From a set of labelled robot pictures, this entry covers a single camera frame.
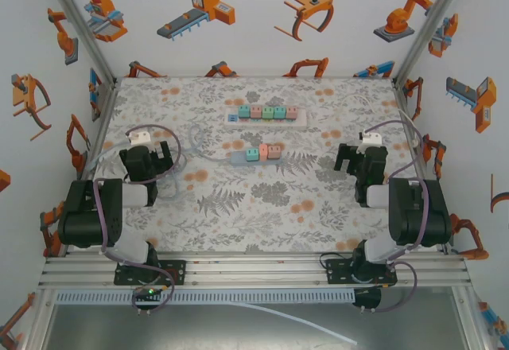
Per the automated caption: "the white power strip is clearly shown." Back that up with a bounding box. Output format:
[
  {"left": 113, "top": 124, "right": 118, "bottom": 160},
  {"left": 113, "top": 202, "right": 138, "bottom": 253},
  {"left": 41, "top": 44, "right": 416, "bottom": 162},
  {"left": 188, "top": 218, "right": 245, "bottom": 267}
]
[{"left": 223, "top": 106, "right": 309, "bottom": 129}]

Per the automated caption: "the circuit board with green light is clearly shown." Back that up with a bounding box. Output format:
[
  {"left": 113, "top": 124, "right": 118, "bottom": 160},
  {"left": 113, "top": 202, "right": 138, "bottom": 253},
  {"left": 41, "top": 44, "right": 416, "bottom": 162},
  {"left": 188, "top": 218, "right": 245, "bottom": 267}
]
[{"left": 132, "top": 286, "right": 166, "bottom": 308}]

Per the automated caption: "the black connector box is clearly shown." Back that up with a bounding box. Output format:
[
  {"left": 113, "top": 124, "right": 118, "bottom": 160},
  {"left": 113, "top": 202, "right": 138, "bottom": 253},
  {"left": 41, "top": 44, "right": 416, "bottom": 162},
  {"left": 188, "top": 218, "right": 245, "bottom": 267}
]
[{"left": 352, "top": 288, "right": 382, "bottom": 312}]

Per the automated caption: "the white plastic tube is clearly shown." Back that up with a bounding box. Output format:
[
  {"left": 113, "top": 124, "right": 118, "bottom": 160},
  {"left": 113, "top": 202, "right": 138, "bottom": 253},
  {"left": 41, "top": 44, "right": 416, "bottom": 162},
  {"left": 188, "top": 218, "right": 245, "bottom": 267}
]
[{"left": 230, "top": 301, "right": 358, "bottom": 346}]

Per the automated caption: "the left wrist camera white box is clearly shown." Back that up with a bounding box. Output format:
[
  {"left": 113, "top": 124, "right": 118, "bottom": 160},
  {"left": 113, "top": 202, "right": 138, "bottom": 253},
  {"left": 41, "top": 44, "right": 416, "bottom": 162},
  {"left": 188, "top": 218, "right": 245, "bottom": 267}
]
[{"left": 126, "top": 130, "right": 154, "bottom": 147}]

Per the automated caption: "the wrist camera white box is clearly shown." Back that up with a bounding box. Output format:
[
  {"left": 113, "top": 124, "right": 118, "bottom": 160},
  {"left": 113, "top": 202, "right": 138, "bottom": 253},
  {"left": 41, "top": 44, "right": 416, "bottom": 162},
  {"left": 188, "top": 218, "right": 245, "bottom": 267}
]
[
  {"left": 126, "top": 130, "right": 154, "bottom": 147},
  {"left": 359, "top": 130, "right": 383, "bottom": 147}
]

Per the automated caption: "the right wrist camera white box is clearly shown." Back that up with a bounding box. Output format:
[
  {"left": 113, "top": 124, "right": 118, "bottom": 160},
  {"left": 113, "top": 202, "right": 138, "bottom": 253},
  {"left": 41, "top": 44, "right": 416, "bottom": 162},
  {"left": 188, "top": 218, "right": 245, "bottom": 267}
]
[{"left": 359, "top": 130, "right": 383, "bottom": 147}]

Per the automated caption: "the white power cable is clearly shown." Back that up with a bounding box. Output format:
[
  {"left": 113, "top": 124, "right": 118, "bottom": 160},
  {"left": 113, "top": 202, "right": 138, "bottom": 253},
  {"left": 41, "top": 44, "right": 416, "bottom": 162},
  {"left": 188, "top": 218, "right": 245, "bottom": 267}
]
[{"left": 337, "top": 94, "right": 423, "bottom": 150}]

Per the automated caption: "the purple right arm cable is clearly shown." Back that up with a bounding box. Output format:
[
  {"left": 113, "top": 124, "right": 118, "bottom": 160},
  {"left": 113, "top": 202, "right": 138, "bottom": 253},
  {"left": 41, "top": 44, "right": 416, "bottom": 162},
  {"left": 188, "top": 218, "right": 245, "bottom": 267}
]
[{"left": 363, "top": 120, "right": 431, "bottom": 314}]

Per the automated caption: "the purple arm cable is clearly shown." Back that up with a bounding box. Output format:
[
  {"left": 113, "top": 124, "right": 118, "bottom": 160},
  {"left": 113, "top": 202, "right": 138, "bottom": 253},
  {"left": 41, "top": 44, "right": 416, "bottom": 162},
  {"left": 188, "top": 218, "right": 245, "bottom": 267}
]
[
  {"left": 363, "top": 120, "right": 431, "bottom": 314},
  {"left": 93, "top": 124, "right": 184, "bottom": 316}
]

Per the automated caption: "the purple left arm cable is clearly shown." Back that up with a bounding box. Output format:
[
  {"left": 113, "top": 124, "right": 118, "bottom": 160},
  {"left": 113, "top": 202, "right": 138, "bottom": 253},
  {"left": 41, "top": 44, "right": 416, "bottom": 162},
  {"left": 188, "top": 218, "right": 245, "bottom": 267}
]
[{"left": 93, "top": 124, "right": 184, "bottom": 316}]

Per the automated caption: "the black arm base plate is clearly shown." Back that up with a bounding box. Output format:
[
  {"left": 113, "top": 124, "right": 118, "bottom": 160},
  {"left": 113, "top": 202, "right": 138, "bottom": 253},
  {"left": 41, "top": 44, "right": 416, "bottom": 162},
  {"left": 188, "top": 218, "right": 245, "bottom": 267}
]
[
  {"left": 324, "top": 258, "right": 398, "bottom": 288},
  {"left": 114, "top": 259, "right": 187, "bottom": 286}
]

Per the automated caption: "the aluminium front rail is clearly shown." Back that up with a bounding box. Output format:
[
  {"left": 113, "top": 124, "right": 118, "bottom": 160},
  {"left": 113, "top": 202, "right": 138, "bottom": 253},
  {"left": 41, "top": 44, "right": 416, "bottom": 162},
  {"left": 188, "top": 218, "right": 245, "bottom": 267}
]
[{"left": 37, "top": 252, "right": 472, "bottom": 290}]

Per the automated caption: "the aluminium frame post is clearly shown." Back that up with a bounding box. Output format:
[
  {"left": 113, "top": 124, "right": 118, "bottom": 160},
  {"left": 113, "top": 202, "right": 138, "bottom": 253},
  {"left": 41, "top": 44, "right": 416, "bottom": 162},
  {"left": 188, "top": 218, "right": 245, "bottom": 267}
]
[
  {"left": 41, "top": 0, "right": 119, "bottom": 85},
  {"left": 392, "top": 0, "right": 473, "bottom": 85}
]

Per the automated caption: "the white slotted cable duct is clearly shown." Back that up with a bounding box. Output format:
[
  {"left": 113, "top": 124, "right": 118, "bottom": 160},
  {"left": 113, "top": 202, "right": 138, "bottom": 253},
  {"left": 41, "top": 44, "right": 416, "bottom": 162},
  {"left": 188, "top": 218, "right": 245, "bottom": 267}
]
[{"left": 55, "top": 290, "right": 356, "bottom": 305}]

